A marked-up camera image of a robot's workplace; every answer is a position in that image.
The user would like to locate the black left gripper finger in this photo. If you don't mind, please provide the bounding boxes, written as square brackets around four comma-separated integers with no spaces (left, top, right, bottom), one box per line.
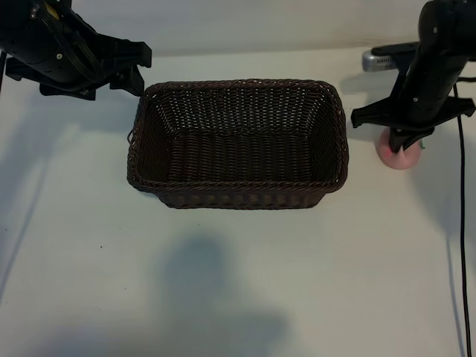
[128,41,153,68]
[111,66,146,94]

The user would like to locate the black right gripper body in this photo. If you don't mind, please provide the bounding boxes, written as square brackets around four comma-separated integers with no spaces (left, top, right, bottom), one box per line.
[351,44,475,137]

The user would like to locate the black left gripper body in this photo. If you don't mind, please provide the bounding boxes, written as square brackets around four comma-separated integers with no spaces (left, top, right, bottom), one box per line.
[0,0,142,100]

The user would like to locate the pink peach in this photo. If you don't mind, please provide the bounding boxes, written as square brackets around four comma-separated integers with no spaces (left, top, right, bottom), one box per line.
[376,130,424,171]

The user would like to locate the dark brown wicker basket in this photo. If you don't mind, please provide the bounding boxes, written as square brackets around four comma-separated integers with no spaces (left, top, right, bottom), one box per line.
[126,77,353,211]

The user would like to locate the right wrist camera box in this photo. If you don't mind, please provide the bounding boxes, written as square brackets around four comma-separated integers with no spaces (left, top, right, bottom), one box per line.
[362,41,421,74]

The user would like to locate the black cable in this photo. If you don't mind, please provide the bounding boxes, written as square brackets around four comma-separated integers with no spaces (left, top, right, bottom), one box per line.
[451,83,470,357]

